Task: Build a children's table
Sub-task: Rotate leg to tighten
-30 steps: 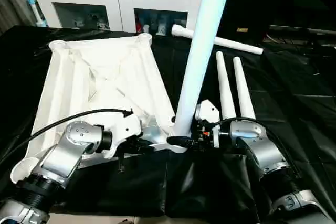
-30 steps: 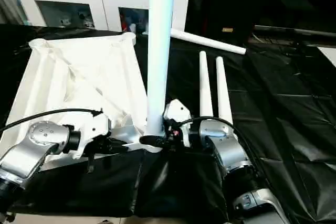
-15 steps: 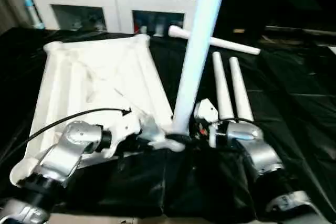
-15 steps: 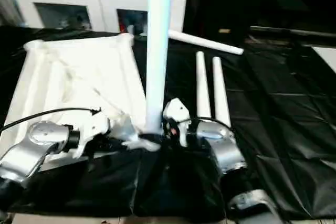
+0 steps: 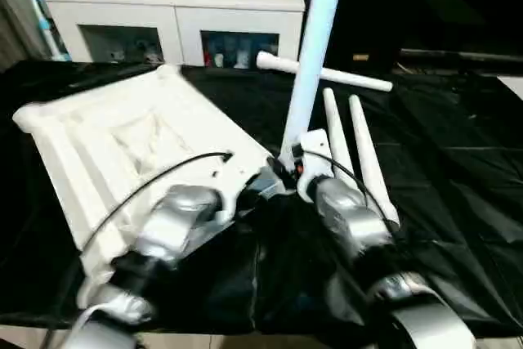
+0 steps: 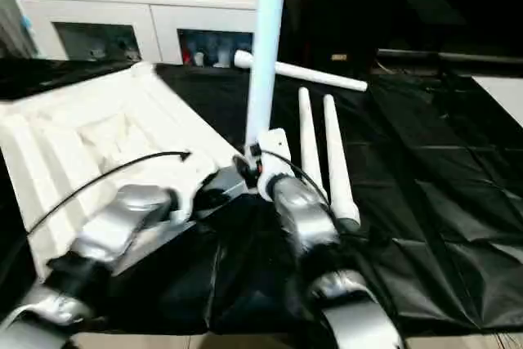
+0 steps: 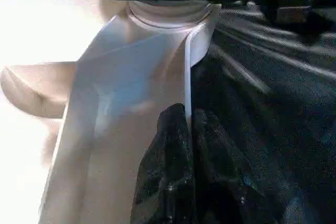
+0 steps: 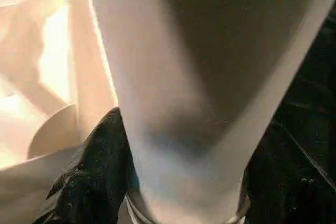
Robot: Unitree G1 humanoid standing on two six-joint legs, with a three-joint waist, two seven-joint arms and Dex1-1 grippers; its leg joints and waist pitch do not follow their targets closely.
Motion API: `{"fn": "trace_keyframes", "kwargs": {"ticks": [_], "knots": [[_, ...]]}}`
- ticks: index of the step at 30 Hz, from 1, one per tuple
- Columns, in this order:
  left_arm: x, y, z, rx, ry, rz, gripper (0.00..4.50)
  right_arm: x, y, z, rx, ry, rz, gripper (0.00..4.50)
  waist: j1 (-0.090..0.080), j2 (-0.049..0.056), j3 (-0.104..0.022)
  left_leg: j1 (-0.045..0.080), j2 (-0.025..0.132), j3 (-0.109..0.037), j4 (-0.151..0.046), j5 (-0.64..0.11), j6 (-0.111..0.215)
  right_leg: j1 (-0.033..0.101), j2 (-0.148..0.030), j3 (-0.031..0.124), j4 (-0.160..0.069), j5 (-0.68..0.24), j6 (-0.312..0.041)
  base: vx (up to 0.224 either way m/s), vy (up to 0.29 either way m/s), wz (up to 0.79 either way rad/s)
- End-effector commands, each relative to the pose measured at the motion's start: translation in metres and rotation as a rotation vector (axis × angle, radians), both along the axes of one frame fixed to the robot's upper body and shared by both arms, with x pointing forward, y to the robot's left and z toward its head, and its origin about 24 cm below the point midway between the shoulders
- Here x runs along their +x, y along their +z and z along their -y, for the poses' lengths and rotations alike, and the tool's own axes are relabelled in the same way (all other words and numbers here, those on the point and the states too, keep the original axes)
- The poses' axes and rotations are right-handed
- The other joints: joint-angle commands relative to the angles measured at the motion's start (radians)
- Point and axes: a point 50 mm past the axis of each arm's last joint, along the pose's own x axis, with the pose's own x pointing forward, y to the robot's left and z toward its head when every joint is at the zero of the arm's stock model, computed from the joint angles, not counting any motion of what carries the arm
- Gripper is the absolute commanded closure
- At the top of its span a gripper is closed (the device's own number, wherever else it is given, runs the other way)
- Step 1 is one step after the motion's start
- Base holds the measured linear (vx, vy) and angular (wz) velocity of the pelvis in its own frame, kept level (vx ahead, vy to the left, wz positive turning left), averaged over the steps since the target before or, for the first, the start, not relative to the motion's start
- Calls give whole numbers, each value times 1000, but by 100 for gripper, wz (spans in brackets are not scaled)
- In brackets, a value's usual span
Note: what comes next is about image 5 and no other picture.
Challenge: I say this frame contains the white plastic table leg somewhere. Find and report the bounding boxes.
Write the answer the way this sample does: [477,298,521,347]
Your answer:
[278,0,351,163]
[348,94,402,229]
[322,87,357,183]
[256,50,394,92]

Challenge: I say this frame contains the white plastic table top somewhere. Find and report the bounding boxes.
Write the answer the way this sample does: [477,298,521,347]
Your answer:
[11,65,287,286]

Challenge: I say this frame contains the white glass-door cabinet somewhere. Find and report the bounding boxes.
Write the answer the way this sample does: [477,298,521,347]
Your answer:
[42,0,307,68]

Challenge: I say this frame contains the dark black cabinet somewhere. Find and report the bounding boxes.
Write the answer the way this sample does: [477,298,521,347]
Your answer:
[301,0,523,72]

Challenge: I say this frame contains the white flat side panel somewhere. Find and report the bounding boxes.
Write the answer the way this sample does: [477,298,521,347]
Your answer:
[498,75,523,98]

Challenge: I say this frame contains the grey curtain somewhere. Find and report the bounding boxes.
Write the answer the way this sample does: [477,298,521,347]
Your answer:
[0,0,38,72]

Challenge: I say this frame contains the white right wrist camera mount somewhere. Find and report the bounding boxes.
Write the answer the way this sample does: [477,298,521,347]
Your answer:
[290,129,337,204]

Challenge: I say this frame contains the white blue mop handle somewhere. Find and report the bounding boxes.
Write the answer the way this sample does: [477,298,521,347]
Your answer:
[18,0,71,62]

